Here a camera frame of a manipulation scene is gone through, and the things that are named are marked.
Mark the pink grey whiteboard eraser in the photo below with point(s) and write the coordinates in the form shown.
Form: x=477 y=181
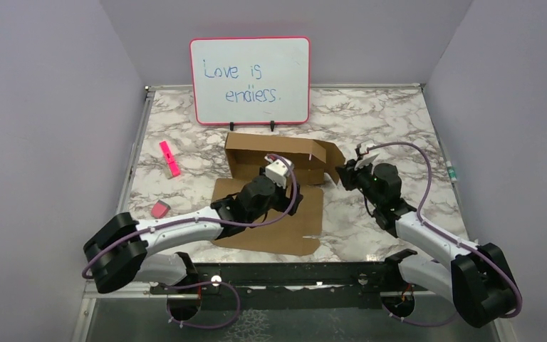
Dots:
x=159 y=209

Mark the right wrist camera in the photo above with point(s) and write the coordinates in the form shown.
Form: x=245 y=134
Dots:
x=366 y=154

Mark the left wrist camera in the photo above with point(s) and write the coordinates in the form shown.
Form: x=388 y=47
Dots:
x=278 y=169

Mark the brown cardboard box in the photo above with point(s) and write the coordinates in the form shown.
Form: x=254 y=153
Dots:
x=313 y=160

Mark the green white marker pen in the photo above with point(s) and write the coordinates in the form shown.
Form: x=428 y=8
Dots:
x=451 y=172

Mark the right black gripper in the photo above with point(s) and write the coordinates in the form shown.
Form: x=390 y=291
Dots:
x=347 y=173

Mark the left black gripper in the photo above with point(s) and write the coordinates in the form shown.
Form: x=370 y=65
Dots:
x=285 y=204

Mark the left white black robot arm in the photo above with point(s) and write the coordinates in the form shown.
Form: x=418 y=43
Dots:
x=116 y=252

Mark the pink marker pen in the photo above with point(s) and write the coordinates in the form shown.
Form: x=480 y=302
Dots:
x=170 y=160

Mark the pink framed whiteboard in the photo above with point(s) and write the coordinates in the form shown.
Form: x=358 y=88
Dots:
x=251 y=80

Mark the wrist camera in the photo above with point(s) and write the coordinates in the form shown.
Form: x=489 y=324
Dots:
x=366 y=154
x=278 y=169

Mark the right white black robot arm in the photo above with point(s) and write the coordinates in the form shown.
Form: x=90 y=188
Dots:
x=476 y=279

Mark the aluminium front rail frame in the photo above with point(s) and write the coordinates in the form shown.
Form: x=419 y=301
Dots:
x=312 y=301

